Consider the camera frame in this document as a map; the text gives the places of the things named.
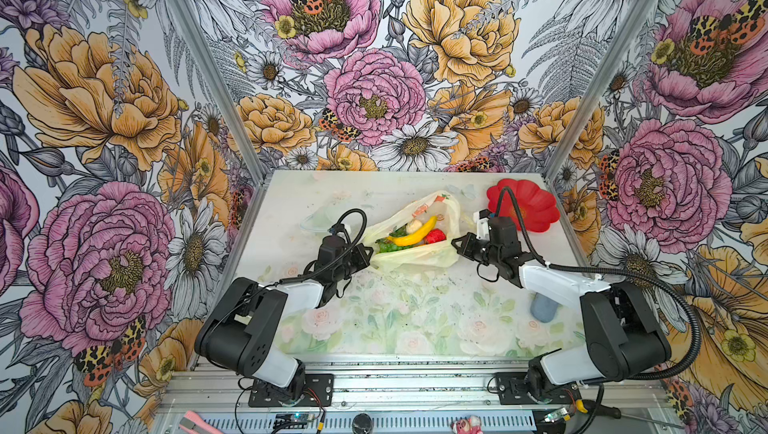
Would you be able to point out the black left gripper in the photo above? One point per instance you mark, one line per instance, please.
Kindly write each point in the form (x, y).
(363, 260)

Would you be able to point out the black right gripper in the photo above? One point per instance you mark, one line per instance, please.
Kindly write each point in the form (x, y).
(466, 250)

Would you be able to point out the translucent cream plastic bag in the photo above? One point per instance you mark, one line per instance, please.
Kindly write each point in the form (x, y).
(421, 256)

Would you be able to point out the red flower-shaped plate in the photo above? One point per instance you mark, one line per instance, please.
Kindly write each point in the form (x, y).
(537, 206)

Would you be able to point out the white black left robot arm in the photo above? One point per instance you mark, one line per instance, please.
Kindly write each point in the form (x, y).
(240, 333)

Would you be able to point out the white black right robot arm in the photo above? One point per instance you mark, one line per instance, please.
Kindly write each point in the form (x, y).
(622, 337)

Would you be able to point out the green fake grapes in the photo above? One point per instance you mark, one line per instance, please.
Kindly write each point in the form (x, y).
(385, 245)

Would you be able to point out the red fake fruit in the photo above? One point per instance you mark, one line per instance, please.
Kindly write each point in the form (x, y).
(434, 236)

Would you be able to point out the yellow fake banana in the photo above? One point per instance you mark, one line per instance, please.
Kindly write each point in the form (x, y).
(413, 239)

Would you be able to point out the beige fake garlic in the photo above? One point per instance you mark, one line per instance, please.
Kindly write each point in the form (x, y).
(413, 226)

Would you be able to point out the clear plastic bowl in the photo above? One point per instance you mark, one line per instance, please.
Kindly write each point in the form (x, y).
(321, 220)

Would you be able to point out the black round knob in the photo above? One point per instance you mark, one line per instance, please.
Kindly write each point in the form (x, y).
(362, 423)

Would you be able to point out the small pink white toy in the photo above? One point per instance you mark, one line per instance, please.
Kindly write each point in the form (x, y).
(467, 425)

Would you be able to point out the green circuit board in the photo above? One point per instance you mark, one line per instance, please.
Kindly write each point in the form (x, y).
(296, 420)

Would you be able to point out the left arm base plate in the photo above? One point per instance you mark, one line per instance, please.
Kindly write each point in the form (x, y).
(309, 390)

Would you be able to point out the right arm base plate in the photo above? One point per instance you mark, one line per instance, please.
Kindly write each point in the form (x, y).
(512, 389)

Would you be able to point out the aluminium rail frame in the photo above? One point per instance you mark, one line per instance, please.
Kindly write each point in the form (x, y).
(397, 394)

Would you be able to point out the black-handled screwdriver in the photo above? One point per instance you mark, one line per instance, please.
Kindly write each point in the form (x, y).
(616, 413)

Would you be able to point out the pink tool handle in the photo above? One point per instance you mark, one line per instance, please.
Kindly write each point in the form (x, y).
(193, 423)

